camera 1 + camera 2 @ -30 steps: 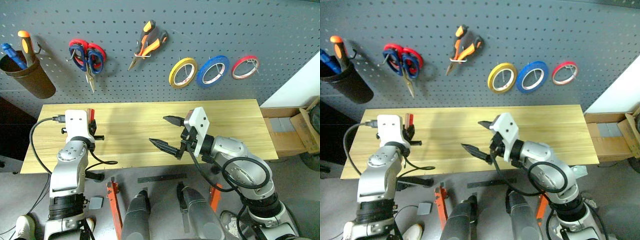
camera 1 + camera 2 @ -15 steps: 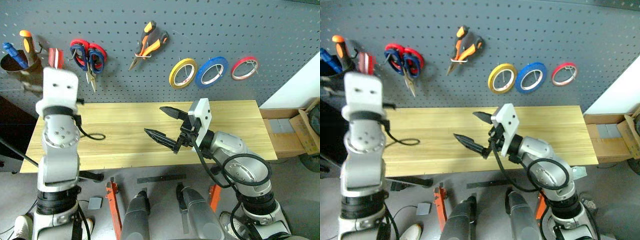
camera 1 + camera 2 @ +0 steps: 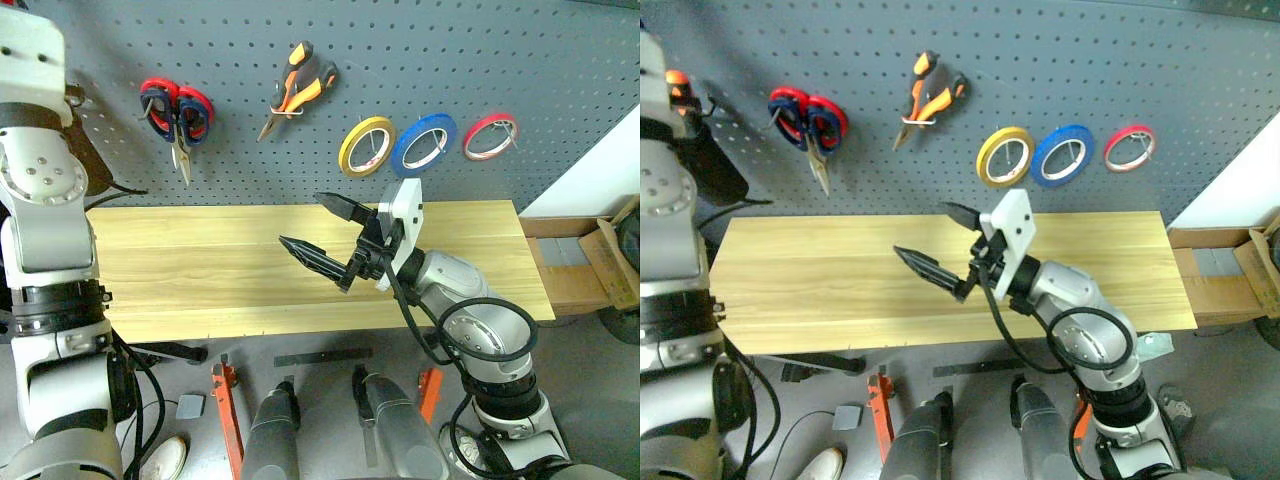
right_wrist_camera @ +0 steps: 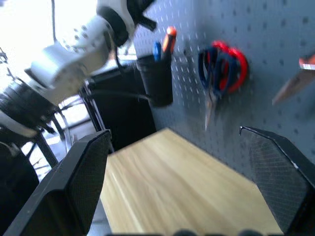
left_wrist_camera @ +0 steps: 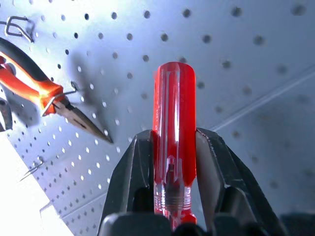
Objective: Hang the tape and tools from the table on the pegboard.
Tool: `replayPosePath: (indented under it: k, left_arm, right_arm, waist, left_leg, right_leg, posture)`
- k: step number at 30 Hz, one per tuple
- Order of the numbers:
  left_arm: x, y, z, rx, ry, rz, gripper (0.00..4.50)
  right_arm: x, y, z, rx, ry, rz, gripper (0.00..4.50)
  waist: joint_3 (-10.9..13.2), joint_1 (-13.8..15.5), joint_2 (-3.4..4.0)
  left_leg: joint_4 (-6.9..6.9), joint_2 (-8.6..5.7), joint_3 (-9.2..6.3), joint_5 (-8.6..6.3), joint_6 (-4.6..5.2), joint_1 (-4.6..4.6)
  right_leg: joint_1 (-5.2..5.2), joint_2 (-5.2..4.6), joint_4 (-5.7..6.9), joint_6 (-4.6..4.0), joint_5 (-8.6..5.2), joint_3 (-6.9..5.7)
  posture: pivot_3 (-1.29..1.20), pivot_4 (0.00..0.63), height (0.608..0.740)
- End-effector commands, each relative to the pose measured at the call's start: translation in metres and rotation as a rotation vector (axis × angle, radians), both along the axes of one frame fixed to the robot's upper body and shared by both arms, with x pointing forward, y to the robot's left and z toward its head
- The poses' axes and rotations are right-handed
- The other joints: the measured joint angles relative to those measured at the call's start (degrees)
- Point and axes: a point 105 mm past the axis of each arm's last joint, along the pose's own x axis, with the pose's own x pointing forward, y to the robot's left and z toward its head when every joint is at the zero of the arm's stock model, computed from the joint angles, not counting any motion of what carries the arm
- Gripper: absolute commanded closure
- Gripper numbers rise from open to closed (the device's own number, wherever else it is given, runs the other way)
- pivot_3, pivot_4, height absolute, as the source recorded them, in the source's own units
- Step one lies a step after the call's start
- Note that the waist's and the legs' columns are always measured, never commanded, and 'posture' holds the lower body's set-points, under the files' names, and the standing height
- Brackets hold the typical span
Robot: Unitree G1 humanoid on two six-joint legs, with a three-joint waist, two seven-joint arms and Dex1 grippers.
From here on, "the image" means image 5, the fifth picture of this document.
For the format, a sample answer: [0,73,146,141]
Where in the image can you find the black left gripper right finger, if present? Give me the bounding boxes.
[196,127,288,236]

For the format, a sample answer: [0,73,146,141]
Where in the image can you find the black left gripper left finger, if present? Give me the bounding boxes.
[97,129,157,236]

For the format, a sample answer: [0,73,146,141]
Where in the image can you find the red screwdriver handle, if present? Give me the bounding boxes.
[152,61,198,232]

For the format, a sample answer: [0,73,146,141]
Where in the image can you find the grey pegboard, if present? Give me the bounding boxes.
[0,0,315,236]

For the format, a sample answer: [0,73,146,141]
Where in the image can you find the orange and black pliers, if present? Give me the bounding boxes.
[0,36,114,145]

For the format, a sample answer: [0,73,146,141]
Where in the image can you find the metal wire pegboard hook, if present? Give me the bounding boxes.
[4,15,35,43]
[19,156,46,183]
[41,81,80,118]

